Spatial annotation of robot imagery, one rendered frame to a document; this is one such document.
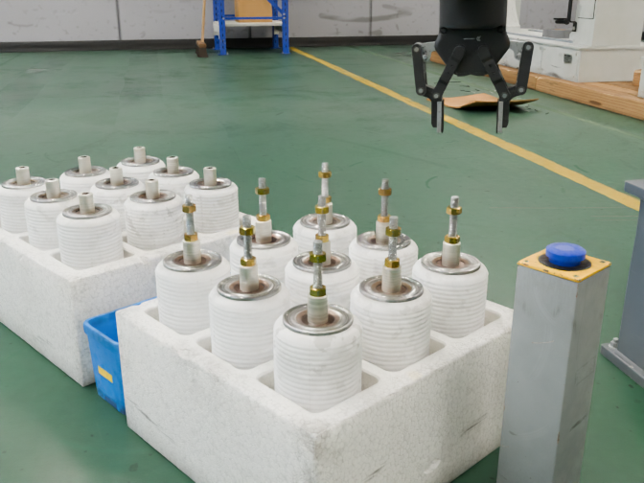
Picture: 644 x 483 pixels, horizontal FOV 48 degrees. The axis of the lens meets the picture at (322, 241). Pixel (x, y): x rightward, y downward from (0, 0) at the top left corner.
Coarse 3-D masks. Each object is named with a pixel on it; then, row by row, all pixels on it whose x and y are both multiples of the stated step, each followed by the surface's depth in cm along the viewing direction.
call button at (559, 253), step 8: (552, 248) 75; (560, 248) 75; (568, 248) 75; (576, 248) 75; (552, 256) 74; (560, 256) 74; (568, 256) 73; (576, 256) 73; (584, 256) 74; (560, 264) 74; (568, 264) 74; (576, 264) 74
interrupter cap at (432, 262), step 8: (424, 256) 94; (432, 256) 94; (440, 256) 94; (464, 256) 94; (472, 256) 94; (424, 264) 91; (432, 264) 91; (440, 264) 92; (464, 264) 92; (472, 264) 91; (480, 264) 91; (440, 272) 89; (448, 272) 89; (456, 272) 89; (464, 272) 89; (472, 272) 90
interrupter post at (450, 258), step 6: (444, 246) 91; (450, 246) 91; (456, 246) 91; (444, 252) 91; (450, 252) 91; (456, 252) 91; (444, 258) 92; (450, 258) 91; (456, 258) 91; (444, 264) 92; (450, 264) 91; (456, 264) 92
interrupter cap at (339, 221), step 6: (306, 216) 110; (312, 216) 110; (336, 216) 110; (342, 216) 110; (300, 222) 108; (306, 222) 108; (312, 222) 108; (336, 222) 108; (342, 222) 107; (348, 222) 107; (312, 228) 105; (330, 228) 105; (336, 228) 105
